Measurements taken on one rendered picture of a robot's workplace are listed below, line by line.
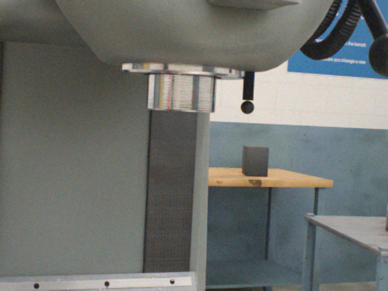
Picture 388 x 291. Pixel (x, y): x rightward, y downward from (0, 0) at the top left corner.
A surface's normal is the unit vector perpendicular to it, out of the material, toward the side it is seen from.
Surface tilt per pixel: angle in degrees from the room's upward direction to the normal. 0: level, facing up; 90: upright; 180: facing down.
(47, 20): 135
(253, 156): 90
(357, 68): 90
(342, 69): 90
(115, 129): 90
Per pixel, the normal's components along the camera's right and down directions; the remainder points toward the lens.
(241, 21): 0.30, 0.42
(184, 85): 0.04, 0.05
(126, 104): 0.34, 0.07
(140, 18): -0.29, 0.64
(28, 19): 0.20, 0.75
